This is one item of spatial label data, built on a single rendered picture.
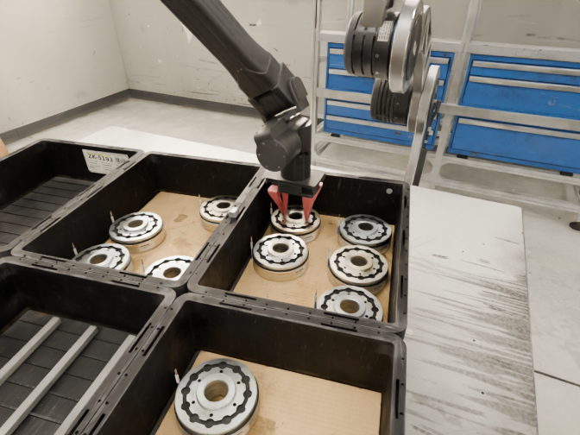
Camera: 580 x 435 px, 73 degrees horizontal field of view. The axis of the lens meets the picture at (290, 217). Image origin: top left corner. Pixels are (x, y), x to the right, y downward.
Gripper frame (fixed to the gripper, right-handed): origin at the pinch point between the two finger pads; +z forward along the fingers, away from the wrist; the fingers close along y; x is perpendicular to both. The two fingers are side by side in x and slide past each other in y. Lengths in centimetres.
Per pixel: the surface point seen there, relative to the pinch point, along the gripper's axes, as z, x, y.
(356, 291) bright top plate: 1.0, -16.1, 16.7
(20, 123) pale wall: 75, 151, -310
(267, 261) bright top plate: 1.0, -14.5, 0.1
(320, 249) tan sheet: 4.1, -4.2, 6.8
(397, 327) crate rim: -6.0, -27.5, 23.9
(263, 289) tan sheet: 3.9, -18.5, 1.1
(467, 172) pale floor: 90, 221, 49
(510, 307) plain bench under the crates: 17.5, 7.4, 45.1
